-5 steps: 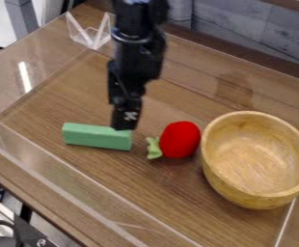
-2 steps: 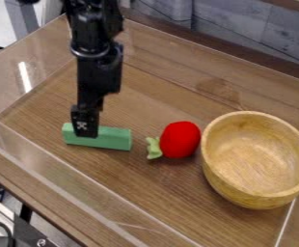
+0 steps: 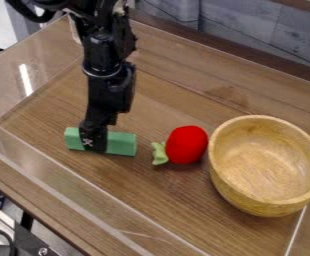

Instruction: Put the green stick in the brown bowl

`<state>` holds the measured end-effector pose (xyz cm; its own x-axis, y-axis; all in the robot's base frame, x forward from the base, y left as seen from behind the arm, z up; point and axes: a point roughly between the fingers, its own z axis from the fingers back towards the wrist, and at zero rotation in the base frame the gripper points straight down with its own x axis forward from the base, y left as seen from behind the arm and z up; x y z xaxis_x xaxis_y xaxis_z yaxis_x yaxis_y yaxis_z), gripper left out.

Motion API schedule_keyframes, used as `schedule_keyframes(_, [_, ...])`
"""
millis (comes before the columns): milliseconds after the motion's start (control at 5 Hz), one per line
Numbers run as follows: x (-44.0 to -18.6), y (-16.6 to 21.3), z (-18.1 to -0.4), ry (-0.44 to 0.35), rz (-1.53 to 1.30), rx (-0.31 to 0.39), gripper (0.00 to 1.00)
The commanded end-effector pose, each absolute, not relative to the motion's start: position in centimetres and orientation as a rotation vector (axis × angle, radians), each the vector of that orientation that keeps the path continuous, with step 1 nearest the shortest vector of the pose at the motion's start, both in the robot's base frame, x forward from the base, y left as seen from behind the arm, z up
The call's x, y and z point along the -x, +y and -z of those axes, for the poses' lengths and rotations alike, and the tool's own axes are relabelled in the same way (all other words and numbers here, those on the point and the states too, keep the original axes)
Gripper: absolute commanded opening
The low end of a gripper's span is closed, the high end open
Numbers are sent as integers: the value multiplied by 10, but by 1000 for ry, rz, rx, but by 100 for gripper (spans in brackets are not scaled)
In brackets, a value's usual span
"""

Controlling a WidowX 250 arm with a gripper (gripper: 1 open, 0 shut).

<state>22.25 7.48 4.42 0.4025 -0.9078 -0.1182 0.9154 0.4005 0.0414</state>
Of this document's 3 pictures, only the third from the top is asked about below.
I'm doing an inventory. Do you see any brown wooden bowl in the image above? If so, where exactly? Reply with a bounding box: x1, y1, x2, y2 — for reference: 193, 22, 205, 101
208, 115, 310, 217

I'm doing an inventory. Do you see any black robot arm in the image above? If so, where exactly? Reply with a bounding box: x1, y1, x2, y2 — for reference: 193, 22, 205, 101
6, 0, 136, 156

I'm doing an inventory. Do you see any red plush strawberry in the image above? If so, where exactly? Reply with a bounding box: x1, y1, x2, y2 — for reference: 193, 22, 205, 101
150, 126, 208, 165

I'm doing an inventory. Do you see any black clamp under table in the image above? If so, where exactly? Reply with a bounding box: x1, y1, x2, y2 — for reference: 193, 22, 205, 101
13, 223, 61, 256

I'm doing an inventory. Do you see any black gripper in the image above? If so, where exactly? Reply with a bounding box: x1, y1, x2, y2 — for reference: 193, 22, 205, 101
78, 61, 136, 153

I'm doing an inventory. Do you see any green foam block stick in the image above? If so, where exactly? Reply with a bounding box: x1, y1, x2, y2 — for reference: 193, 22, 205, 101
64, 127, 137, 157

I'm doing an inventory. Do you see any black cable at left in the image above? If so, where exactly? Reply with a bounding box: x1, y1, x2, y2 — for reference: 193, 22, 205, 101
0, 227, 17, 256

